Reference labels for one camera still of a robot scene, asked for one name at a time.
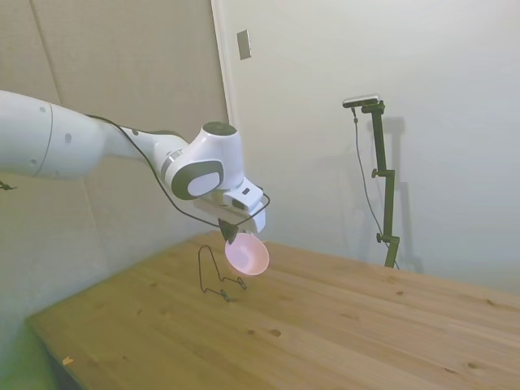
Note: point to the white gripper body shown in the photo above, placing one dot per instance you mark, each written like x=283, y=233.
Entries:
x=211, y=208

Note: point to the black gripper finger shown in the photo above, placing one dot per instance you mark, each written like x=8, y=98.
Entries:
x=229, y=232

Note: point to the pink plastic bowl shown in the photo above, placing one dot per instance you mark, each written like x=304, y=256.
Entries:
x=250, y=256

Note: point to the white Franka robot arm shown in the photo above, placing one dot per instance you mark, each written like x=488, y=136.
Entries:
x=61, y=142

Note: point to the small tan tape scrap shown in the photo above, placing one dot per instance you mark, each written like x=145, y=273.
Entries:
x=67, y=360

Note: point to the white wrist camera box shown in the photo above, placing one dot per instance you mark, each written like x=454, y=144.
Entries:
x=243, y=197

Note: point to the white door frame trim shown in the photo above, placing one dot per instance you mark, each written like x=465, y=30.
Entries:
x=225, y=81

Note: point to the dark green camera stand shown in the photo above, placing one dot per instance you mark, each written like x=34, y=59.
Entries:
x=388, y=195

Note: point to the grey wall switch plate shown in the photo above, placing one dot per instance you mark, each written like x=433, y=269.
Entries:
x=244, y=44

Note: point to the grey camera on stand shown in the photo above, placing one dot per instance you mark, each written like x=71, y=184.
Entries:
x=361, y=100

